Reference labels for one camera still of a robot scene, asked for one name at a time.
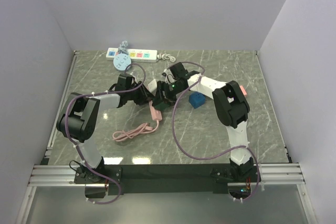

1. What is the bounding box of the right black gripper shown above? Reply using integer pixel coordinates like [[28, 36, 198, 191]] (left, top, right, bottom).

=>
[[153, 80, 186, 110]]

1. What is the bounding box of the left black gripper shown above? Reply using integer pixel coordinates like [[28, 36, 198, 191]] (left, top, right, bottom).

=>
[[126, 81, 155, 105]]

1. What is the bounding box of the white cube adapter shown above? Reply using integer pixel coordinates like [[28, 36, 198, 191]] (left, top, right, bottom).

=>
[[147, 79, 158, 94]]

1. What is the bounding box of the blue cube plug adapter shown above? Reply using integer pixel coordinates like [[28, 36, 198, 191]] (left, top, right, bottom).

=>
[[188, 92, 206, 109]]

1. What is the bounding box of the white power strip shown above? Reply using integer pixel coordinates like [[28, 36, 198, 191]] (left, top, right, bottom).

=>
[[106, 48, 158, 63]]

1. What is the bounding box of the light blue round adapter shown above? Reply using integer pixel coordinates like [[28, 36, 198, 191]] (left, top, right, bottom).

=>
[[113, 53, 131, 71]]

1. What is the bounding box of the pink cube plug adapter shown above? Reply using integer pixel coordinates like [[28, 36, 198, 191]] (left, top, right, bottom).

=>
[[240, 86, 247, 97]]

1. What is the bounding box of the dark green cube adapter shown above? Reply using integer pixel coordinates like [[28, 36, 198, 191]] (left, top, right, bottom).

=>
[[153, 102, 171, 111]]

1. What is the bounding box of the pink power strip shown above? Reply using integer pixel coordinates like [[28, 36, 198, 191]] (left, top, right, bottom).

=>
[[149, 101, 162, 121]]

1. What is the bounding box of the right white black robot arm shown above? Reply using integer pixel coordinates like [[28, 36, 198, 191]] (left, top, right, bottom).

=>
[[152, 71, 254, 182]]

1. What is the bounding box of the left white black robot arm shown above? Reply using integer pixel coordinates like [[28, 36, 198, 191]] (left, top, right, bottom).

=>
[[56, 82, 154, 183]]

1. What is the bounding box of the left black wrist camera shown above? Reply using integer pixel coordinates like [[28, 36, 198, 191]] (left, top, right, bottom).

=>
[[114, 73, 137, 94]]

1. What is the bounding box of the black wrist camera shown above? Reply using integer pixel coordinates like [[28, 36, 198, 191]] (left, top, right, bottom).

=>
[[114, 73, 137, 94], [168, 62, 198, 80]]

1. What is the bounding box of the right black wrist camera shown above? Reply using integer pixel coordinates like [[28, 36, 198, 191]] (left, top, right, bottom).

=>
[[168, 62, 198, 80]]

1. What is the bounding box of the white bundled power cord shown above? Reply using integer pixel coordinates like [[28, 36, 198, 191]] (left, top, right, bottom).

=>
[[156, 52, 177, 63]]

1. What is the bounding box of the light blue bundled cord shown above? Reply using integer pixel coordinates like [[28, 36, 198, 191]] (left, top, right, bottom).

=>
[[117, 40, 130, 54]]

